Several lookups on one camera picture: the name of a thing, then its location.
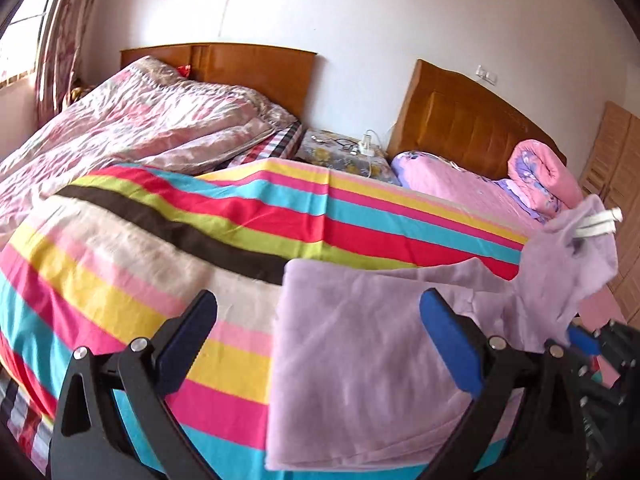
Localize rolled pink floral quilt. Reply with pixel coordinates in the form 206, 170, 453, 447
507, 138, 586, 224

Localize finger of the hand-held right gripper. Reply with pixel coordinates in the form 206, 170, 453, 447
565, 325, 603, 358

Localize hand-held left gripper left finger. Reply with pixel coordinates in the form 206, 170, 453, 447
50, 289, 219, 480

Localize striped colourful blanket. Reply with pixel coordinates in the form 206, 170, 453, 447
0, 157, 538, 480

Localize white power strip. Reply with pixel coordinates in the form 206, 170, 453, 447
356, 131, 384, 157

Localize light wooden wardrobe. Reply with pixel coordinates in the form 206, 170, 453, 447
577, 101, 640, 332

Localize floral covered nightstand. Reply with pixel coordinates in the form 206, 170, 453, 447
295, 130, 403, 188

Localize pink floral curtain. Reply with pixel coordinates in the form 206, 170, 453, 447
37, 0, 107, 126

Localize lilac pants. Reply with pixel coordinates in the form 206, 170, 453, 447
265, 195, 621, 472

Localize padded wooden headboard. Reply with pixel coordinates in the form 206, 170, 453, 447
387, 59, 568, 182

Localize pink bed sheet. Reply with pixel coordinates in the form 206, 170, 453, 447
390, 150, 547, 242

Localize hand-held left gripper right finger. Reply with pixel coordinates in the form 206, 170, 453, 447
419, 287, 588, 480

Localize barred window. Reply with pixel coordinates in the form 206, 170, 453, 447
0, 0, 66, 82

